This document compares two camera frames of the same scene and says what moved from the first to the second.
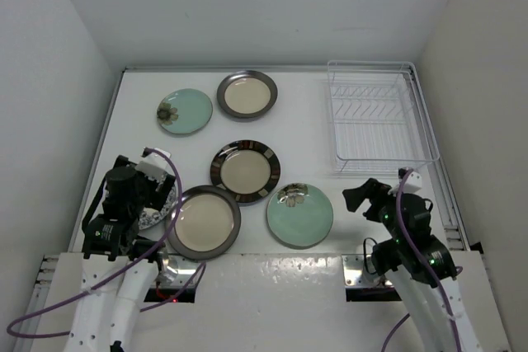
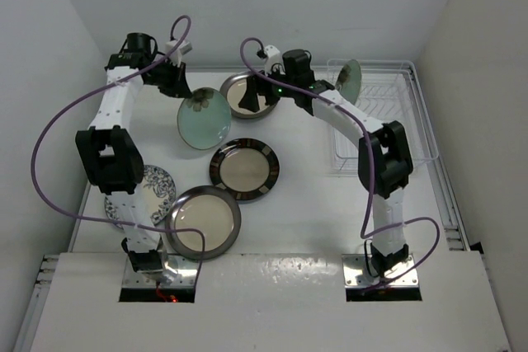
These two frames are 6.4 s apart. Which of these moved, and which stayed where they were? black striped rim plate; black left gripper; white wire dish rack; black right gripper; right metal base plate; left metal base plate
Moved: black right gripper; black left gripper
Stayed: right metal base plate; white wire dish rack; black striped rim plate; left metal base plate
